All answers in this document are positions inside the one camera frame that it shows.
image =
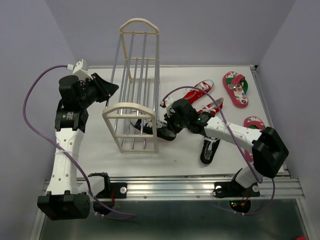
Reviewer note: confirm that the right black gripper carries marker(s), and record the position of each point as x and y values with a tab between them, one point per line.
168	121

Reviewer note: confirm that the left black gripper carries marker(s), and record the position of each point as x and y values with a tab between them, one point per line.
109	89

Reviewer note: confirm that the red sneaker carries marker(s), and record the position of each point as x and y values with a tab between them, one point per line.
212	107
198	91

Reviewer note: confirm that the cream metal shoe shelf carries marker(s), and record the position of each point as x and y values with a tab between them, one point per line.
136	69

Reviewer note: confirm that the black sneaker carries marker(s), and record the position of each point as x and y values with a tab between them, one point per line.
146	126
209	148

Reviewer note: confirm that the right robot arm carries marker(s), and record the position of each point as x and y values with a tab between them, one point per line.
266	146

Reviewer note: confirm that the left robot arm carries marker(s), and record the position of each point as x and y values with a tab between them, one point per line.
63	200

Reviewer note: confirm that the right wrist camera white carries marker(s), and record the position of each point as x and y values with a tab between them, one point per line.
168	105

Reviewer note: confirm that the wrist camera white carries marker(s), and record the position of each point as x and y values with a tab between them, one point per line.
168	105
80	70

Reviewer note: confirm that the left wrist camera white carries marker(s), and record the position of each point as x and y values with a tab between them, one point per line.
80	70

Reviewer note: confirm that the aluminium mounting rail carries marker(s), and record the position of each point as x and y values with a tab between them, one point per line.
194	188

